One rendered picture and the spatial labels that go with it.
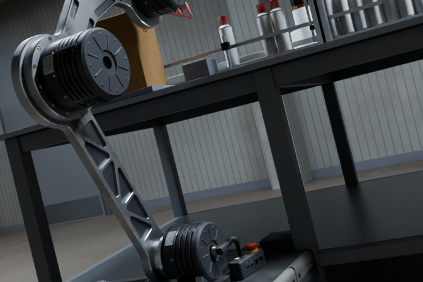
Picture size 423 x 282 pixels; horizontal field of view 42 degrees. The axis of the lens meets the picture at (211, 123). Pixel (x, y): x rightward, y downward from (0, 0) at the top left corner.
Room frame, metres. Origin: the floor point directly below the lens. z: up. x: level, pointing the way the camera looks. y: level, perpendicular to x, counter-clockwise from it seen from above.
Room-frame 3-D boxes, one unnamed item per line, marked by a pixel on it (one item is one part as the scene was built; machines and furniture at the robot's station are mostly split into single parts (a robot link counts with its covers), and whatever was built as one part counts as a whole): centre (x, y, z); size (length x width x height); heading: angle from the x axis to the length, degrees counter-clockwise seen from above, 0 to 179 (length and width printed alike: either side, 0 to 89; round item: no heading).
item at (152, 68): (2.02, 0.30, 0.99); 0.30 x 0.24 x 0.27; 77
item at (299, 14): (2.34, -0.49, 1.03); 0.09 x 0.09 x 0.30
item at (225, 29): (2.17, -0.14, 0.98); 0.05 x 0.05 x 0.20
